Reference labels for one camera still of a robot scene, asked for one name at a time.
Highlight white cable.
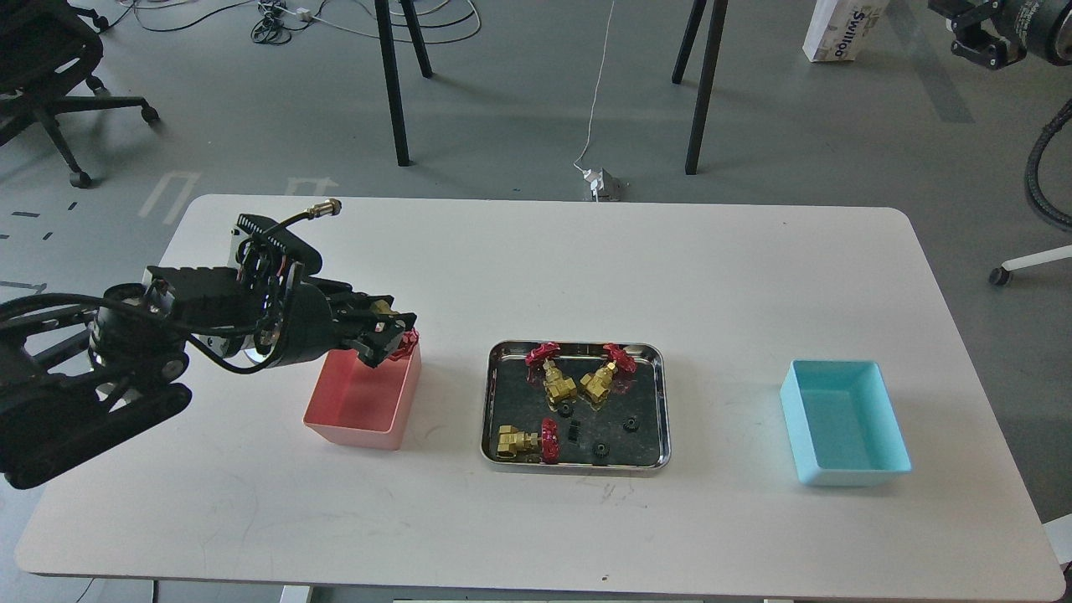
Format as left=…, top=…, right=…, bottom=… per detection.
left=574, top=0, right=617, bottom=178

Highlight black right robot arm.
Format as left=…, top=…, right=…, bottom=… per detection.
left=927, top=1, right=1071, bottom=71

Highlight white cardboard box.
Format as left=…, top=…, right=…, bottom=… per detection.
left=801, top=1, right=889, bottom=64

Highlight black corrugated cable hose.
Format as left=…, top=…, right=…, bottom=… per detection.
left=1025, top=100, right=1072, bottom=234

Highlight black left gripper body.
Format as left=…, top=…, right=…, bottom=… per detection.
left=276, top=277, right=371, bottom=367

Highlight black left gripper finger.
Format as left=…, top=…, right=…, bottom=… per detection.
left=338, top=329, right=392, bottom=368
left=334, top=291, right=417, bottom=332

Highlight black table leg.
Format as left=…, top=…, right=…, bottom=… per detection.
left=373, top=1, right=433, bottom=167
left=673, top=1, right=729, bottom=175

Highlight blue plastic box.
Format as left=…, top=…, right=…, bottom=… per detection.
left=780, top=359, right=914, bottom=487

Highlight stainless steel tray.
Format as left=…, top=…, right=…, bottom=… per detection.
left=480, top=340, right=671, bottom=472

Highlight pink plastic box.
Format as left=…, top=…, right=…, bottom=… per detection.
left=303, top=344, right=421, bottom=451

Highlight cables on floor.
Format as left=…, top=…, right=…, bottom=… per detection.
left=117, top=0, right=482, bottom=47

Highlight black office chair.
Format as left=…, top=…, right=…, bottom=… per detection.
left=1, top=1, right=158, bottom=188

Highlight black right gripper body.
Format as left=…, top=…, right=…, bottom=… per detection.
left=928, top=1, right=1027, bottom=71

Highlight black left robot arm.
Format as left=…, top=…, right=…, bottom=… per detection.
left=1, top=198, right=418, bottom=490

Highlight brass valve red handle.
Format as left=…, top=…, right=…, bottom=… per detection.
left=372, top=298, right=419, bottom=361
left=580, top=343, right=638, bottom=410
left=525, top=341, right=579, bottom=410
left=493, top=417, right=560, bottom=464

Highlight white power adapter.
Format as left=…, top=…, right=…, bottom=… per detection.
left=582, top=170, right=623, bottom=203

